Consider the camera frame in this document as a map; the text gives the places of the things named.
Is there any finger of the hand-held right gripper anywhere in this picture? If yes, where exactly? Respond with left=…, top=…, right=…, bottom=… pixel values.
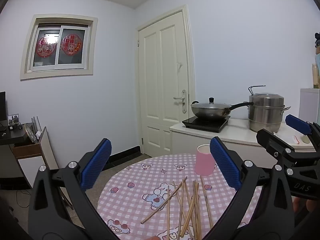
left=256, top=128, right=300, bottom=167
left=285, top=114, right=320, bottom=144

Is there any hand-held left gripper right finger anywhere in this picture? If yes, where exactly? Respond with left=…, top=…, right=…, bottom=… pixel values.
left=209, top=137, right=295, bottom=240

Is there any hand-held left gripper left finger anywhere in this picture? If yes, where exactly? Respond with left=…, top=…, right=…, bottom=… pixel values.
left=28, top=138, right=113, bottom=240

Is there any pink paper cup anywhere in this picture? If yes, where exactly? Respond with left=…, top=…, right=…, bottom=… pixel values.
left=195, top=144, right=216, bottom=176

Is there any bunch of wooden chopsticks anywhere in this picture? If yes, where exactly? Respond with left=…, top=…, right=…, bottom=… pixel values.
left=141, top=176, right=214, bottom=239

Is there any person's right hand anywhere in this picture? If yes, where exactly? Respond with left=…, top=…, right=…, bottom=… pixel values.
left=293, top=197, right=320, bottom=213

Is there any stainless steel steamer pot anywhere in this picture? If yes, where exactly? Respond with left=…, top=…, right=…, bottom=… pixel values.
left=247, top=85, right=291, bottom=133

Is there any white counter cabinet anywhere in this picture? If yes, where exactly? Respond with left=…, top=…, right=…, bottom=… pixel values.
left=169, top=118, right=318, bottom=170

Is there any black induction cooker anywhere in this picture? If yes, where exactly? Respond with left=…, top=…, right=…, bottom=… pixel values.
left=182, top=116, right=231, bottom=133

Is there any tan container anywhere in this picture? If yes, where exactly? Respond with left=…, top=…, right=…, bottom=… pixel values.
left=312, top=64, right=320, bottom=89

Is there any pink checked cartoon tablecloth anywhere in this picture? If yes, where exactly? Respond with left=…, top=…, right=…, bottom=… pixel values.
left=97, top=154, right=265, bottom=240

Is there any glass lid black knob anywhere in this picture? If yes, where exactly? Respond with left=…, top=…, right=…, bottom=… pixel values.
left=191, top=97, right=232, bottom=110

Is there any white wood-trimmed drawer cabinet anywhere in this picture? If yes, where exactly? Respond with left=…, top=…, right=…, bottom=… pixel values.
left=11, top=127, right=60, bottom=189

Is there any round metal tray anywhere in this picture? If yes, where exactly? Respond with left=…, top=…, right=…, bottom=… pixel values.
left=24, top=124, right=38, bottom=144

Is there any dark wooden desk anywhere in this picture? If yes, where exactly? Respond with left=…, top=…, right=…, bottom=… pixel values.
left=0, top=122, right=33, bottom=147

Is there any black monitor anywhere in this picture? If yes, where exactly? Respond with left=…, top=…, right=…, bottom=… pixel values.
left=0, top=91, right=7, bottom=122

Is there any cream framed window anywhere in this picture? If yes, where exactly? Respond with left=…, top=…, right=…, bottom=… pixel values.
left=20, top=14, right=98, bottom=81

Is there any cream panel door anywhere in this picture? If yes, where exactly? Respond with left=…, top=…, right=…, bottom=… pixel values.
left=137, top=5, right=195, bottom=157

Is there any red paper window decoration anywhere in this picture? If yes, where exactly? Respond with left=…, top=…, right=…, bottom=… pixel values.
left=36, top=36, right=57, bottom=58
left=62, top=34, right=82, bottom=54

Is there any steel wok black handle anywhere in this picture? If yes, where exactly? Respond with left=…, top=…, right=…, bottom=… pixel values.
left=191, top=101, right=254, bottom=120

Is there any silver door handle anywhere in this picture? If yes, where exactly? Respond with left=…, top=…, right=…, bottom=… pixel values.
left=173, top=89, right=187, bottom=113

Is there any black floor cable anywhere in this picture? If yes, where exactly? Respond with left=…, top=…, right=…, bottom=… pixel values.
left=15, top=190, right=30, bottom=208

